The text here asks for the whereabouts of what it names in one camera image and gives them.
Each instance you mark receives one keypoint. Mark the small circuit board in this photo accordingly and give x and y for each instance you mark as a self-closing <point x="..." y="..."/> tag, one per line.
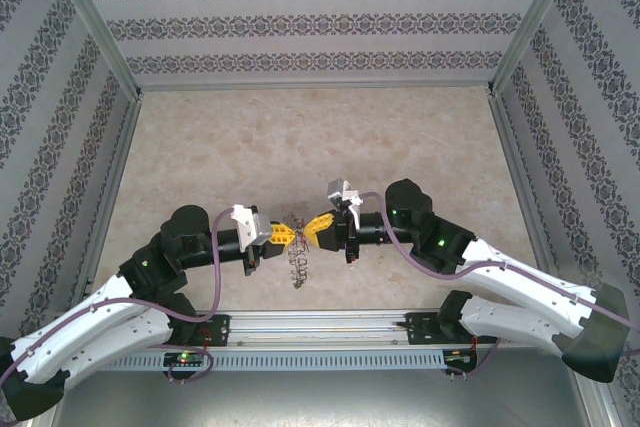
<point x="460" y="356"/>
<point x="185" y="359"/>

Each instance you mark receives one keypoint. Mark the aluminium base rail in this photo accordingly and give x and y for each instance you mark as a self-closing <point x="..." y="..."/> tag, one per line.
<point x="320" y="329"/>

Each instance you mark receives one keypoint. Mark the aluminium frame profile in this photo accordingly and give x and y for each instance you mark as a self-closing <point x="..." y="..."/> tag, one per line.
<point x="537" y="17"/>
<point x="90" y="17"/>

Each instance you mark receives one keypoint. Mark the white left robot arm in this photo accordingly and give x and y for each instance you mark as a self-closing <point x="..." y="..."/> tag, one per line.
<point x="75" y="332"/>

